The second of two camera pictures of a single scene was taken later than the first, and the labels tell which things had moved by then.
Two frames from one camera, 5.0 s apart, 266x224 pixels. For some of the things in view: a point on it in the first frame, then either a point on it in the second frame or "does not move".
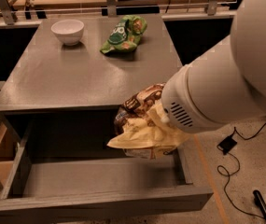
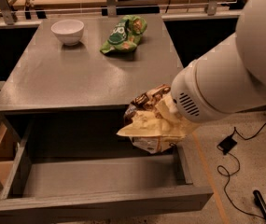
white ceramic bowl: [69, 31] does not move
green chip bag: [125, 35] does not move
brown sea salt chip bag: [139, 107] → [147, 102]
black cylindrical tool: [263, 206] does not move
